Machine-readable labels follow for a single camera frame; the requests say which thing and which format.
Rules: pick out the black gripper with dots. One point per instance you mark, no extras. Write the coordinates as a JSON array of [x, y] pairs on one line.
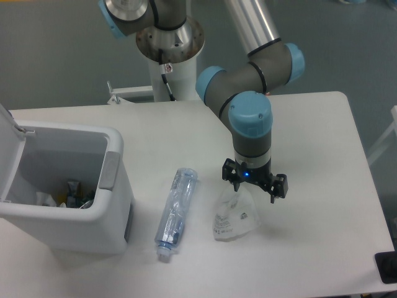
[[275, 185]]

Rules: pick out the clear plastic bag wrapper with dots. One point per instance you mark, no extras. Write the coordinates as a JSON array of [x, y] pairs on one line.
[[236, 215]]

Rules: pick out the crushed clear plastic bottle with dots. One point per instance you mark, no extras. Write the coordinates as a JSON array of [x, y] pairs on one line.
[[171, 226]]

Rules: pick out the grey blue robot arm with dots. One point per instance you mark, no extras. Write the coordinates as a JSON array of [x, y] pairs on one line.
[[238, 98]]

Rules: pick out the trash inside can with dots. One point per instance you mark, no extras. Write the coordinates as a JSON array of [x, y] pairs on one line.
[[74, 198]]

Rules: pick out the white trash can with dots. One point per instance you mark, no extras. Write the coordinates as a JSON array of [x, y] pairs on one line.
[[66, 185]]

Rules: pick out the white trash can lid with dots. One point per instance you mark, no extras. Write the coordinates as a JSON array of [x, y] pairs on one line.
[[13, 139]]

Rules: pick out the black device at table edge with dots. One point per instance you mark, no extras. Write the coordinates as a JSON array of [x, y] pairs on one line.
[[386, 264]]

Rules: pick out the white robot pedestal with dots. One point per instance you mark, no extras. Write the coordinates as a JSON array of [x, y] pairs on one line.
[[172, 59]]

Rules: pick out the white frame at right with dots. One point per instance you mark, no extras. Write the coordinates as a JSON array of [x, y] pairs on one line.
[[383, 142]]

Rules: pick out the white base bracket left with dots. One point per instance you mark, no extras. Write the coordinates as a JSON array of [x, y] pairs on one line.
[[140, 94]]

